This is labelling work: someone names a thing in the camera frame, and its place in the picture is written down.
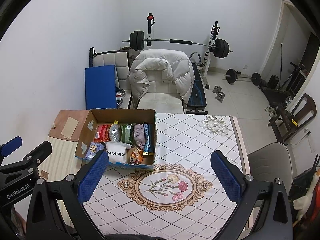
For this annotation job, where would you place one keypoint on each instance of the black bag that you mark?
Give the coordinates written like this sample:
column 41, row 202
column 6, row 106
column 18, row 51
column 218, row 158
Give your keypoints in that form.
column 273, row 82

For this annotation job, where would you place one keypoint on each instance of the blue folded mat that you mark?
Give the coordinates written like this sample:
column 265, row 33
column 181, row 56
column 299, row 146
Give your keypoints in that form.
column 100, row 87

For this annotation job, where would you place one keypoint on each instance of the white quilted chair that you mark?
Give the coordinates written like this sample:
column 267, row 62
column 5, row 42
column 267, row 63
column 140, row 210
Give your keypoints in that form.
column 110, row 58

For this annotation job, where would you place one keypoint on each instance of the silver glitter pouch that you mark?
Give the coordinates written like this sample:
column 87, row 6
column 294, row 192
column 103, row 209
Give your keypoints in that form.
column 114, row 132

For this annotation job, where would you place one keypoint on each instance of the beige striped mat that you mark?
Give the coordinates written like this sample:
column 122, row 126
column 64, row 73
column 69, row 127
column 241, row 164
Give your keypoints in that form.
column 62, row 155

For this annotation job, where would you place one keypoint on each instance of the white barbell rack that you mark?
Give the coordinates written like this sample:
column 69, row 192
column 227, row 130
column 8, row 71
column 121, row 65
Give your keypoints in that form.
column 207, row 65

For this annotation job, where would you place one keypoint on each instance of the white soft pack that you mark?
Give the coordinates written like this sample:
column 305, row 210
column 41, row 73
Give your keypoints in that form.
column 117, row 152

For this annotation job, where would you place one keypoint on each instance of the long barbell with black plates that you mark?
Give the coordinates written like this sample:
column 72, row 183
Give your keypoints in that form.
column 160, row 40

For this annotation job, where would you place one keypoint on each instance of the beige paper sheet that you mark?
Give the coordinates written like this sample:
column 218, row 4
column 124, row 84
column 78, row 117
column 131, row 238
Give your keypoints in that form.
column 70, row 127

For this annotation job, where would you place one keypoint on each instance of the white shoe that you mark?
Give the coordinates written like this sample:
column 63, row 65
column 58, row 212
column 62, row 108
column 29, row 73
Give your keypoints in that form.
column 273, row 112
column 268, row 109

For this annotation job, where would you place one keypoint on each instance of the short barbell with black plates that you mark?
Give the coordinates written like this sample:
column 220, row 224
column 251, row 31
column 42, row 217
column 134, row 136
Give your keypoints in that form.
column 231, row 76

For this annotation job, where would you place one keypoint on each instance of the light blue tissue packet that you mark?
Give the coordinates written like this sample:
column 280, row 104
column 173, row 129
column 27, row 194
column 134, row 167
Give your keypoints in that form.
column 93, row 148

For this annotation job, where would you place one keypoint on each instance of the white goose plush toy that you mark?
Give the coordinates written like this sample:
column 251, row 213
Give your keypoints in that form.
column 303, row 201

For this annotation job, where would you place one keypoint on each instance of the grey shell chair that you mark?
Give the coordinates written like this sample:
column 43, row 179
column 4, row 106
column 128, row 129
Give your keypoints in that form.
column 270, row 160

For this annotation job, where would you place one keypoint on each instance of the orange cartoon snack bag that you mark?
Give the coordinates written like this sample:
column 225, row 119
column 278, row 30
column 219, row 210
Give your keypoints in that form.
column 136, row 156

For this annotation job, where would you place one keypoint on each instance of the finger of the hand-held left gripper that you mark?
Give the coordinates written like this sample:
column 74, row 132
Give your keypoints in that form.
column 40, row 153
column 12, row 145

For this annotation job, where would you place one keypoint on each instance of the dark wooden chair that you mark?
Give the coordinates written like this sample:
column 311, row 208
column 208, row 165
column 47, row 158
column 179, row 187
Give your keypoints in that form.
column 306, row 110

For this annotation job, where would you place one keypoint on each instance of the white door frame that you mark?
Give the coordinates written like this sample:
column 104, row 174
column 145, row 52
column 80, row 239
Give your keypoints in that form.
column 280, row 25

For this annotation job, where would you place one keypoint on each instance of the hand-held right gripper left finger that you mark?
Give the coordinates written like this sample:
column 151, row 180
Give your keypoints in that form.
column 93, row 177

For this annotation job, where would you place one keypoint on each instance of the chrome dumbbell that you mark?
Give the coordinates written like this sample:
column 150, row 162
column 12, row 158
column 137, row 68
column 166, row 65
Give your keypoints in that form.
column 221, row 97
column 217, row 89

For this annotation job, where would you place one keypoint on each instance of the thin dark pole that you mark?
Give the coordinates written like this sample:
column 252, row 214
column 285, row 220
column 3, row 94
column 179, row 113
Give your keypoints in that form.
column 281, row 62

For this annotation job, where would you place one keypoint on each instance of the white cushioned chair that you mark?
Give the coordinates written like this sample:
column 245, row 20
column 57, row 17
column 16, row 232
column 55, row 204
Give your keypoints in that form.
column 160, row 100

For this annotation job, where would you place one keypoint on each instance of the black metal bar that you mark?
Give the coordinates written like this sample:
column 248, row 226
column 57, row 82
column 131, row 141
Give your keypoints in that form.
column 91, row 55

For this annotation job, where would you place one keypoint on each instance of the white puffer jacket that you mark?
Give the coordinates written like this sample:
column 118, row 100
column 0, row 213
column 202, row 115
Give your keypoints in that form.
column 180, row 72

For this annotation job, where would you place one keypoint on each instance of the red snack packet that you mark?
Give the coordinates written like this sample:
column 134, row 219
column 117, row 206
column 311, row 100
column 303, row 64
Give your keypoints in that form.
column 102, row 133

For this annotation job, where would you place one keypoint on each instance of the green snack packet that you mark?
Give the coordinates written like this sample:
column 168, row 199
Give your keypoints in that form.
column 127, row 133

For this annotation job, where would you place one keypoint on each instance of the black weight bench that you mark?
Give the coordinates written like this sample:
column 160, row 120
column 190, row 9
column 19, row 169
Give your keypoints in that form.
column 197, row 95

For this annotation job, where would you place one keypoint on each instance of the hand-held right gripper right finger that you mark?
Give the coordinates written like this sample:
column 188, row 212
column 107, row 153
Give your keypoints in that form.
column 226, row 177

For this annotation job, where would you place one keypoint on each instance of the cardboard box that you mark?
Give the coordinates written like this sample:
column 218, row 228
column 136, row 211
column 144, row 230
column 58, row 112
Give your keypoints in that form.
column 120, row 115

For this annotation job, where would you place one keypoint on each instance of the long blue packet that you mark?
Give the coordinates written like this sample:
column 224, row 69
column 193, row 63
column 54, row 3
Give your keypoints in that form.
column 148, row 140

